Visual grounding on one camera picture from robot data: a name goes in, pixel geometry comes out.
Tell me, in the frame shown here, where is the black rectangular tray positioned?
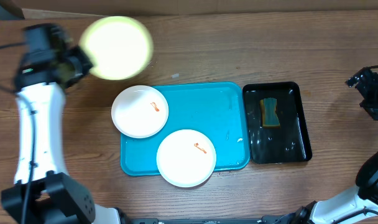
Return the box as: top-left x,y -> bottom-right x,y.
242,82 -> 313,164

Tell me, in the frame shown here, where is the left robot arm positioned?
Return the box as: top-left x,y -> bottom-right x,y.
1,47 -> 130,223

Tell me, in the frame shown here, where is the green yellow sponge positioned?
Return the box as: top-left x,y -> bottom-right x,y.
259,98 -> 280,128

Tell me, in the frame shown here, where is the lime green plate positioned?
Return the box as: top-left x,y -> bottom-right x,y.
79,16 -> 154,80

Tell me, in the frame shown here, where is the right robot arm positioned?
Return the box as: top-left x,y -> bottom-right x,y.
283,65 -> 378,224

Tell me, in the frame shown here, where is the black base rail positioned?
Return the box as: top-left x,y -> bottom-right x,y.
129,213 -> 295,224

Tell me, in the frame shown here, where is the teal plastic tray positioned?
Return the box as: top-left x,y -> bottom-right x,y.
120,82 -> 250,176

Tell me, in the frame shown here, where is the cardboard panel at back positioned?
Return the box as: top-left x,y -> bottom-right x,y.
14,0 -> 378,16

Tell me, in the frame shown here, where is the white plate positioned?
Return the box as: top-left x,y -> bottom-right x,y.
156,129 -> 217,188
111,85 -> 169,139

